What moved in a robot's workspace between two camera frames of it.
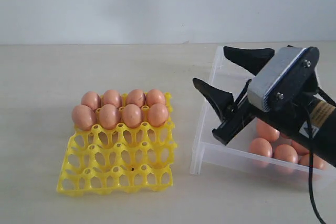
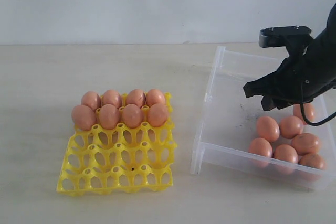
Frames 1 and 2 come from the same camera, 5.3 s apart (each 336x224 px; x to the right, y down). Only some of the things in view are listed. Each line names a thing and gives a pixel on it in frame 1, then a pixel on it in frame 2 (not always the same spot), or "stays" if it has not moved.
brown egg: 135,96 stays
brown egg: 113,97 stays
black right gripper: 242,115 -> 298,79
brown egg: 83,117 stays
